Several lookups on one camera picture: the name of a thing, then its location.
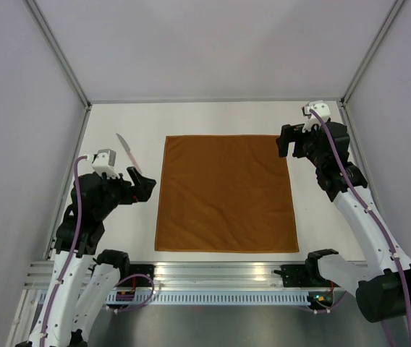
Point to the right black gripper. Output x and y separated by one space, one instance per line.
293 134

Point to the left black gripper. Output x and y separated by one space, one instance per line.
142 187

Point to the white plastic knife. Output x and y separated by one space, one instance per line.
128 151

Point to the brown cloth napkin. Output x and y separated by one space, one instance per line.
225 193

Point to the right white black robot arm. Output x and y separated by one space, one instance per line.
382 289

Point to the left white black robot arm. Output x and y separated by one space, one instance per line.
82 279

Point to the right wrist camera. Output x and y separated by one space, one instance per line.
314 112

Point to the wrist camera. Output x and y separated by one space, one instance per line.
103 163
314 112

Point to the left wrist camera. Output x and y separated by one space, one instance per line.
103 163

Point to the aluminium front rail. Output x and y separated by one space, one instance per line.
218 276

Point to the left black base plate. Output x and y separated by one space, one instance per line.
145 269

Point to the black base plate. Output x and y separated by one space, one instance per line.
145 269
294 276

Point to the white slotted cable duct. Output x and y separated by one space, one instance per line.
207 298

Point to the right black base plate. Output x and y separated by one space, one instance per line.
294 276

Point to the left aluminium frame post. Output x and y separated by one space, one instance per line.
49 37

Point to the aluminium frame post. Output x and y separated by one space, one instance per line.
49 37
384 29

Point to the right aluminium frame post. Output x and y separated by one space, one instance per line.
384 29

